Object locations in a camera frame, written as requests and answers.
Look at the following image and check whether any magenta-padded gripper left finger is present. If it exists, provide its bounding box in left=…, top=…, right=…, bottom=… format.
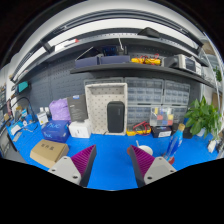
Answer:
left=48, top=144, right=98, bottom=188

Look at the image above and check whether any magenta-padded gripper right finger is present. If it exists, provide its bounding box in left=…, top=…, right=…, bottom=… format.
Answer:
left=127, top=144, right=178, bottom=188

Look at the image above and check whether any blue drink bottle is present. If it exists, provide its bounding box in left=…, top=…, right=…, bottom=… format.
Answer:
left=163, top=122, right=186, bottom=161

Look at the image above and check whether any brown cardboard box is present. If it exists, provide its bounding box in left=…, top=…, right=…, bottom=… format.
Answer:
left=29, top=139, right=70, bottom=169

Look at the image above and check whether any black box with white label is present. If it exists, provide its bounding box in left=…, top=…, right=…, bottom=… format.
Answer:
left=151, top=125, right=173, bottom=139

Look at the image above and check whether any blue printed carton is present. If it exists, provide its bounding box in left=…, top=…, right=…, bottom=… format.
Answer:
left=41, top=119, right=71, bottom=143

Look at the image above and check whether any yellow multimeter with red leads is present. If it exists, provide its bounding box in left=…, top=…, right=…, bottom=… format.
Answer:
left=126, top=121, right=152, bottom=137

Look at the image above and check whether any flat black case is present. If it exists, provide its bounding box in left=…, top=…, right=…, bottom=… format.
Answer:
left=171, top=122, right=194, bottom=140

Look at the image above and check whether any clear organizer with coloured parts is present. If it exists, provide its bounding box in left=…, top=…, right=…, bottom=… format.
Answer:
left=149, top=106, right=175, bottom=128

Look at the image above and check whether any white box with small bottles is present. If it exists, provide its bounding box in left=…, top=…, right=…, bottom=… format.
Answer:
left=35, top=106, right=50, bottom=126

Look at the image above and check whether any small white adapter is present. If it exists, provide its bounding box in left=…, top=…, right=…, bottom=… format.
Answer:
left=207, top=139, right=218, bottom=154

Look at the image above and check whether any purple plastic bag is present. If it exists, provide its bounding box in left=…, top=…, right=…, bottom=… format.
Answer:
left=48, top=97, right=72, bottom=122

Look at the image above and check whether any dark grey upright box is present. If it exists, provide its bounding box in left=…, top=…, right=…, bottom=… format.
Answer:
left=66, top=94, right=89, bottom=123

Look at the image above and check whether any black rectangular speaker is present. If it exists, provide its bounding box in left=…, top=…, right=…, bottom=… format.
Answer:
left=106, top=101, right=126, bottom=134

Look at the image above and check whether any green potted plant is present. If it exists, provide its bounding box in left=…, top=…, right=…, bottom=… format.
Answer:
left=183, top=95, right=223, bottom=138

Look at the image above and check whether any beige pegboard tray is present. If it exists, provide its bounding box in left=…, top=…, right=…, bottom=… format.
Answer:
left=84, top=82, right=129, bottom=136

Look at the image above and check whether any grey small-parts drawer cabinet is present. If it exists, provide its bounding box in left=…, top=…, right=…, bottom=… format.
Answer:
left=83, top=77, right=192, bottom=129

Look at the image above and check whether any grey oscilloscope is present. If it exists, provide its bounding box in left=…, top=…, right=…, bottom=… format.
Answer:
left=163, top=53, right=203, bottom=76

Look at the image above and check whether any navy flat box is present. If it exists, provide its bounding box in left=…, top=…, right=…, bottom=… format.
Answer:
left=99, top=54, right=131, bottom=65

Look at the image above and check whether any white mug with brown handle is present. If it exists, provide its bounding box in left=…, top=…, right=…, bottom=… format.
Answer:
left=134, top=144, right=154, bottom=157

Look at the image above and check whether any dark wall shelf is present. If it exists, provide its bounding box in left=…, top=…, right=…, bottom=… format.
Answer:
left=69, top=61, right=216, bottom=89

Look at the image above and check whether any yellow tool with red cable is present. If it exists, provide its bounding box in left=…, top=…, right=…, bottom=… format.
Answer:
left=130, top=53, right=162, bottom=66

